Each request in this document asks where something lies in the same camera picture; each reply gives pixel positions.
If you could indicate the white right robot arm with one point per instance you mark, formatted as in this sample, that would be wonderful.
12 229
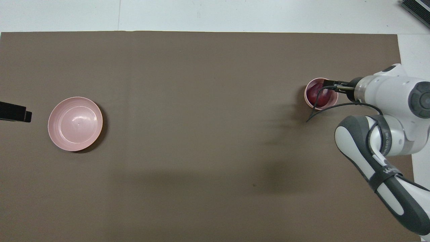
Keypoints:
386 94

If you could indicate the brown paper table mat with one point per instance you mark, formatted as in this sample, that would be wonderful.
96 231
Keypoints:
201 134

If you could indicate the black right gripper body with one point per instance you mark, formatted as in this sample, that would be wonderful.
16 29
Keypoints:
351 90

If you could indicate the pink plate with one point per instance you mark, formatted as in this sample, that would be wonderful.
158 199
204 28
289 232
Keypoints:
75 124

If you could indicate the dark ridged device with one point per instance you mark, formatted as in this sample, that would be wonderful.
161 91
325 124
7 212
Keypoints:
416 6

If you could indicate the red apple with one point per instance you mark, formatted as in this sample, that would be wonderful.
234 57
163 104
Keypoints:
324 99

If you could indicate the pink bowl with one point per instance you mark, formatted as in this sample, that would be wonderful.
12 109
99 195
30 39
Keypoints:
308 101

